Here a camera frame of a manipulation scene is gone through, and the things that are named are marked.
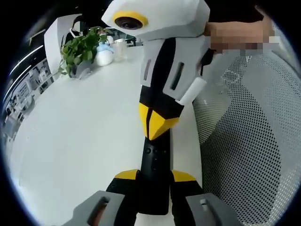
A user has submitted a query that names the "green leafy plant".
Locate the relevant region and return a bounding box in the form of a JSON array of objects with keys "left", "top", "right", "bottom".
[{"left": 57, "top": 26, "right": 111, "bottom": 78}]

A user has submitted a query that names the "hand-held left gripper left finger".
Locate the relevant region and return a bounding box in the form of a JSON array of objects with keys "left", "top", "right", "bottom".
[{"left": 62, "top": 169, "right": 140, "bottom": 226}]

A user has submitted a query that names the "grey mesh chair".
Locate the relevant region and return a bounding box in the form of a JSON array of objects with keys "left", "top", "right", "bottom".
[{"left": 192, "top": 50, "right": 301, "bottom": 226}]

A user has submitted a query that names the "clear plastic cup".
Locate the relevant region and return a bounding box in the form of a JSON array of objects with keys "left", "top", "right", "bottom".
[{"left": 113, "top": 39, "right": 129, "bottom": 62}]

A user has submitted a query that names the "white snowman figurine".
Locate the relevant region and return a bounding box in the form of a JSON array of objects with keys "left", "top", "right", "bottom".
[{"left": 96, "top": 35, "right": 114, "bottom": 66}]

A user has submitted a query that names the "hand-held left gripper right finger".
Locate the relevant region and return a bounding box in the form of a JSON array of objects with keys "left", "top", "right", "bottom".
[{"left": 169, "top": 169, "right": 238, "bottom": 226}]

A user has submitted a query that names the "grey plant pot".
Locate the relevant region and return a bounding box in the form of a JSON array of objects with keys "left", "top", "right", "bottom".
[{"left": 70, "top": 61, "right": 94, "bottom": 80}]

